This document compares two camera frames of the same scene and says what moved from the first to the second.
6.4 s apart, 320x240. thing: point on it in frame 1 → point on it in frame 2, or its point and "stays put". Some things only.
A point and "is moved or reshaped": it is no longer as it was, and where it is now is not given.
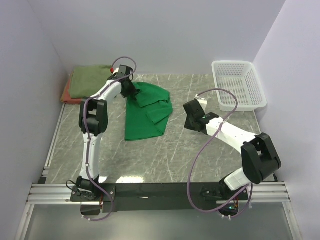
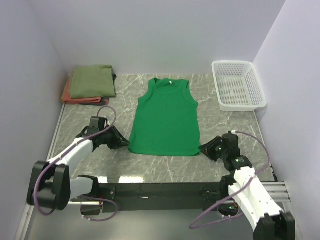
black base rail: [135, 197] stays put
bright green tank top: [148, 111] is moved or reshaped
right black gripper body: [188, 123] → [225, 154]
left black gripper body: [131, 89] → [108, 136]
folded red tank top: [66, 98] stays put
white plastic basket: [241, 77] stays put
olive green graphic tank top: [85, 80] stays put
